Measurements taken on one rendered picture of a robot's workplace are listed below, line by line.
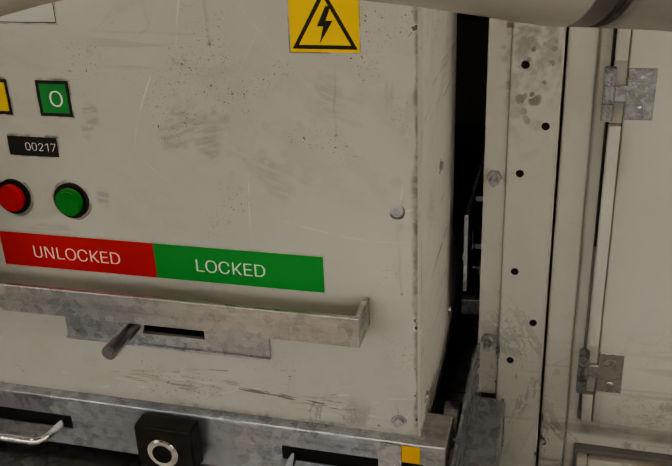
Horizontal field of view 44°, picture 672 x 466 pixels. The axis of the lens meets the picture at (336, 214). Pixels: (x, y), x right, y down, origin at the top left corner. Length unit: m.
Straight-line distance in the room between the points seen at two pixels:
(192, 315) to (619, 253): 0.42
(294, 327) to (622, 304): 0.35
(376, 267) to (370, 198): 0.06
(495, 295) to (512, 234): 0.08
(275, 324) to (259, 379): 0.10
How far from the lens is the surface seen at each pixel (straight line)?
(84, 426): 0.92
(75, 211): 0.79
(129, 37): 0.72
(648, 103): 0.82
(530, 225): 0.88
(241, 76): 0.69
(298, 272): 0.74
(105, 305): 0.78
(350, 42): 0.65
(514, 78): 0.83
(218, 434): 0.85
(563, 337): 0.94
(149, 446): 0.86
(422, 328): 0.75
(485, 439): 0.93
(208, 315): 0.74
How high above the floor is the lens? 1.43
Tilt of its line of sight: 24 degrees down
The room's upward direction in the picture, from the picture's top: 2 degrees counter-clockwise
